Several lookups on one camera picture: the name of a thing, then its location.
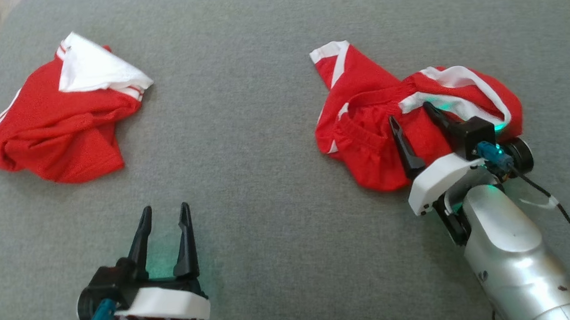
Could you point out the red shirt with white sleeves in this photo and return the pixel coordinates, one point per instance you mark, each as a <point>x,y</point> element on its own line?
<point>52,131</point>

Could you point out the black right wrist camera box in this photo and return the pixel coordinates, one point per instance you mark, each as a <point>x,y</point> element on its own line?
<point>476,134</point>

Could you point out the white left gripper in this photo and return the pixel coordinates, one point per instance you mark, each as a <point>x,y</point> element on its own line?
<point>164,304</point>

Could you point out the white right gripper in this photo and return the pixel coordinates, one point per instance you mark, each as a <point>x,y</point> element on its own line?
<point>439,177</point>

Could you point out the grey sofa seat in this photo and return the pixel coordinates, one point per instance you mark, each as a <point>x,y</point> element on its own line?
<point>266,181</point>

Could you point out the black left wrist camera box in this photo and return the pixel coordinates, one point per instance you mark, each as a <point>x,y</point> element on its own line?
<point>103,285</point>

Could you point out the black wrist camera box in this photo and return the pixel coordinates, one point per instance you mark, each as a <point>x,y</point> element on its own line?
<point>476,134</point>
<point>103,285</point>

